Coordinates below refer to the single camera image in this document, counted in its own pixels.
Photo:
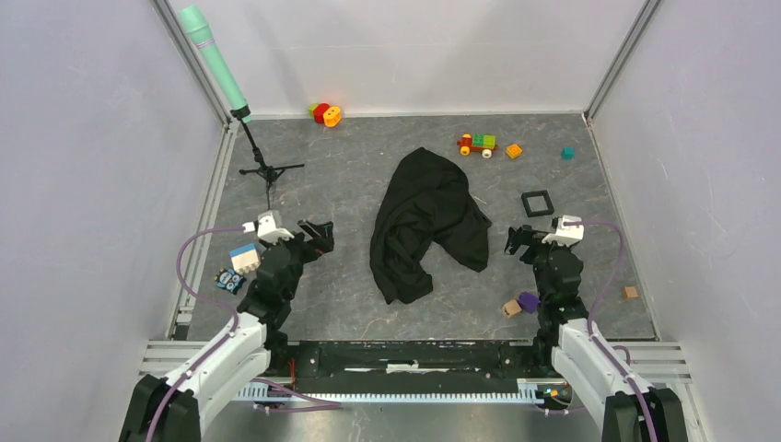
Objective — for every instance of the black square frame box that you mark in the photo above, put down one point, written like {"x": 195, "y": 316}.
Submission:
{"x": 537, "y": 203}

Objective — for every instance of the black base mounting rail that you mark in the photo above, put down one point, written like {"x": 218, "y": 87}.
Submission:
{"x": 408, "y": 367}

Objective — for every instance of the orange yellow toy brick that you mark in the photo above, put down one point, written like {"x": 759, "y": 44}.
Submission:
{"x": 514, "y": 151}

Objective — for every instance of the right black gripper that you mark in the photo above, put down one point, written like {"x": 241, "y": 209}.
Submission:
{"x": 527, "y": 236}

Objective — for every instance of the wooden tan cube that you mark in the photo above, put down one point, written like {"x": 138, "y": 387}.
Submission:
{"x": 511, "y": 308}

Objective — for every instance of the purple toy brick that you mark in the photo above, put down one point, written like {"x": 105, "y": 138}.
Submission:
{"x": 528, "y": 302}

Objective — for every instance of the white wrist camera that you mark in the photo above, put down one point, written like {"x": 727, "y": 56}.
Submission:
{"x": 568, "y": 230}
{"x": 268, "y": 227}

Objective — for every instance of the black t-shirt garment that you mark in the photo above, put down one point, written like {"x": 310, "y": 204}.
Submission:
{"x": 428, "y": 200}

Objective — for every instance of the red orange green toy blocks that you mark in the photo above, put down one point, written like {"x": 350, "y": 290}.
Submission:
{"x": 325, "y": 114}

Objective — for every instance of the colourful toy train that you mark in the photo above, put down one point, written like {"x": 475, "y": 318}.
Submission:
{"x": 483, "y": 144}

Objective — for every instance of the blue owl toy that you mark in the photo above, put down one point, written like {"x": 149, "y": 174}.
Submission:
{"x": 229, "y": 280}

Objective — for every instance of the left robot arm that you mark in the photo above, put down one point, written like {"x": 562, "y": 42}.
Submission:
{"x": 180, "y": 405}

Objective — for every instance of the black microphone tripod stand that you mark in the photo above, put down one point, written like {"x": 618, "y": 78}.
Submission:
{"x": 269, "y": 174}

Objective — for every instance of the small wooden cube right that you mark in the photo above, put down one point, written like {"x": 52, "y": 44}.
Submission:
{"x": 630, "y": 292}

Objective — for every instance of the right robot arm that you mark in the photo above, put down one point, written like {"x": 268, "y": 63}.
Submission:
{"x": 623, "y": 405}

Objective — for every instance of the teal small cube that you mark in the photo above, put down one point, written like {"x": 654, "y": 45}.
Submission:
{"x": 567, "y": 153}

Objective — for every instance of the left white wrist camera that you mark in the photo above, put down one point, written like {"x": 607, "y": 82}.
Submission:
{"x": 268, "y": 227}

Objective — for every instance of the green microphone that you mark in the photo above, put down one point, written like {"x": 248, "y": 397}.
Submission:
{"x": 198, "y": 30}

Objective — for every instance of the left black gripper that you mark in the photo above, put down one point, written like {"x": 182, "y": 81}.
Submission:
{"x": 315, "y": 247}

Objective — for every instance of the blue white toy brick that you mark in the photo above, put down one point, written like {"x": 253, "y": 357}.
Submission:
{"x": 245, "y": 259}

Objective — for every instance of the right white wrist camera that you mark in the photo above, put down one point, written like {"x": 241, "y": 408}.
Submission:
{"x": 568, "y": 230}

